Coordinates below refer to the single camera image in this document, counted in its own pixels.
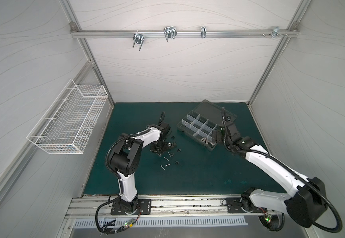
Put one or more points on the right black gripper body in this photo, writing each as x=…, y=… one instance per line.
x=220, y=134

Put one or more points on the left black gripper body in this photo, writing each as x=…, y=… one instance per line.
x=159, y=147

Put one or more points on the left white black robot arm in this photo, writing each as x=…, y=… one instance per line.
x=123, y=158

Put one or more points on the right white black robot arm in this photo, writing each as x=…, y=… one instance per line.
x=304, y=199

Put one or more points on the clear plastic compartment organizer box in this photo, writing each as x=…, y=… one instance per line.
x=204, y=124

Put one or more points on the green table mat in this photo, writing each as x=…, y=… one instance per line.
x=200, y=171

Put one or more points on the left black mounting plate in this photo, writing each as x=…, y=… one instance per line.
x=139, y=206

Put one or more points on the black mounting plate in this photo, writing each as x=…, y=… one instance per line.
x=139, y=206
x=235, y=205

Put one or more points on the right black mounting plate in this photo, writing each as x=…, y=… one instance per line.
x=235, y=205

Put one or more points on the left metal U-bolt clamp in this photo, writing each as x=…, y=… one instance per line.
x=138, y=39

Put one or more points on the metal u-bolt clamp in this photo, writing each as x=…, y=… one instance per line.
x=170, y=32
x=138, y=39

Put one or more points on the middle metal U-bolt clamp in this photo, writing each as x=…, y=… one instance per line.
x=170, y=32

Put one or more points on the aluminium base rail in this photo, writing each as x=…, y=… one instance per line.
x=161, y=205

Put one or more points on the white slotted cable duct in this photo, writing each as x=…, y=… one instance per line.
x=155, y=222

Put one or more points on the white wire basket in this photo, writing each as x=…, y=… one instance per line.
x=66, y=126

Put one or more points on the small metal bracket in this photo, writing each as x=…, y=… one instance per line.
x=203, y=32

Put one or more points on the right metal bracket with bolts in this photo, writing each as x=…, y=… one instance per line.
x=275, y=34

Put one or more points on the horizontal aluminium top rail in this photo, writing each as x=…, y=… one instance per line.
x=154, y=34

